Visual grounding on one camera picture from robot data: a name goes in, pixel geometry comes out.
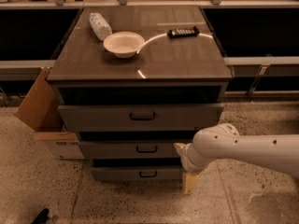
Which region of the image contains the metal railing frame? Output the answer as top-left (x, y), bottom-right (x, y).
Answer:
top-left (0, 0), bottom-right (299, 105)

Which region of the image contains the white paper bowl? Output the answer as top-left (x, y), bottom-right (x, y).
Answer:
top-left (104, 32), bottom-right (145, 59)

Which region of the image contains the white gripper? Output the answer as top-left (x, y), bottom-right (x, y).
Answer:
top-left (174, 143), bottom-right (214, 195)

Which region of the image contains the open cardboard box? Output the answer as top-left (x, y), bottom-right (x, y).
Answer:
top-left (15, 67), bottom-right (84, 160)

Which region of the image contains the grey top drawer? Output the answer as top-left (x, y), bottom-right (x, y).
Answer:
top-left (58, 104), bottom-right (223, 133)

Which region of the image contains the grey drawer cabinet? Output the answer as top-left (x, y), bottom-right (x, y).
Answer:
top-left (48, 6), bottom-right (232, 169)

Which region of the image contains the clear plastic water bottle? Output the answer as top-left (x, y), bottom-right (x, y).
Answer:
top-left (89, 13), bottom-right (112, 41)

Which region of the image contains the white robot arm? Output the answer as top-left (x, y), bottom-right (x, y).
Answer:
top-left (174, 123), bottom-right (299, 194)

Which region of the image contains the grey bottom drawer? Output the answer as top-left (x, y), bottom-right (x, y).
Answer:
top-left (91, 165), bottom-right (182, 182)

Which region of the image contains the black object on floor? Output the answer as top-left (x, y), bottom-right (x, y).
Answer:
top-left (31, 208), bottom-right (50, 224)

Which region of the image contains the grey drawer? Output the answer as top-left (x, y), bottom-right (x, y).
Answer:
top-left (78, 141), bottom-right (178, 159)
top-left (58, 104), bottom-right (223, 133)
top-left (91, 165), bottom-right (182, 182)

